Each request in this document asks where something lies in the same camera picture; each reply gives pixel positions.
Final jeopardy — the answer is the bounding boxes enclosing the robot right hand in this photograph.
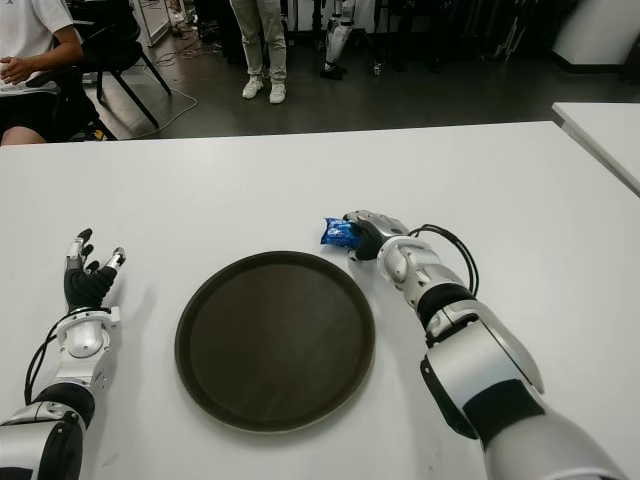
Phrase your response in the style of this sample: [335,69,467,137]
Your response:
[342,209,411,262]

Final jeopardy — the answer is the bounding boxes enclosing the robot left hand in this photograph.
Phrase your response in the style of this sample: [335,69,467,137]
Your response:
[62,227,128,315]

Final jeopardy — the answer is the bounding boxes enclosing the blue Oreo packet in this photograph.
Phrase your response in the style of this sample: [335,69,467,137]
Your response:
[319,215,362,248]

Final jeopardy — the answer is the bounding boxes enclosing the round dark brown tray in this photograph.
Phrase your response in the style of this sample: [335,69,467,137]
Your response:
[173,249,377,432]

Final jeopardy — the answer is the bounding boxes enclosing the background humanoid robot legs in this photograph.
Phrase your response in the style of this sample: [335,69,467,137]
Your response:
[319,0,359,80]

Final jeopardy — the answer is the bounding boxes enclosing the standing person beige trousers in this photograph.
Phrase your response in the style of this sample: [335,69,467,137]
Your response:
[228,0,289,105]

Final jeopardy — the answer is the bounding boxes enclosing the folded metal racks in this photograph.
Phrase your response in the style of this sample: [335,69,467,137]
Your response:
[494,14,529,64]

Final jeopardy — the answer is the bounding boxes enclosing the white side table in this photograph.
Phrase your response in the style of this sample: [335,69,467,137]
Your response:
[551,101,640,197]

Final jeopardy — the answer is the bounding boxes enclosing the black chair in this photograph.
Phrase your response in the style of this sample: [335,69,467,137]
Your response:
[24,0,174,141]

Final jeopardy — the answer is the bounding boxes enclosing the seated person white shirt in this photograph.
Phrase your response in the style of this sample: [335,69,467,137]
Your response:
[0,0,86,146]

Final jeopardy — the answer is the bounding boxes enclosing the white upright panel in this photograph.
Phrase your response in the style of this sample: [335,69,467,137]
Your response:
[130,0,174,49]

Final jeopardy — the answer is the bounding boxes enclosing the white cabinet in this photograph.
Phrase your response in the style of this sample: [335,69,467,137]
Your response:
[551,0,640,66]

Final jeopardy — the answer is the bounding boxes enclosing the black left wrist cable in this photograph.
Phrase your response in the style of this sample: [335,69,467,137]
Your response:
[22,312,69,406]

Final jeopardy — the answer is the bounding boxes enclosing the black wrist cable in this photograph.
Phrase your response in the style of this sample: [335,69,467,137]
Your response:
[408,224,480,296]
[22,312,69,406]

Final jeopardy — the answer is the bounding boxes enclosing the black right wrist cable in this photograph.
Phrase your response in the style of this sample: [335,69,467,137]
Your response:
[408,224,480,296]

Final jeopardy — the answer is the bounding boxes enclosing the white floor cable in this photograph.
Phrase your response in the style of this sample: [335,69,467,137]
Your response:
[114,47,199,137]

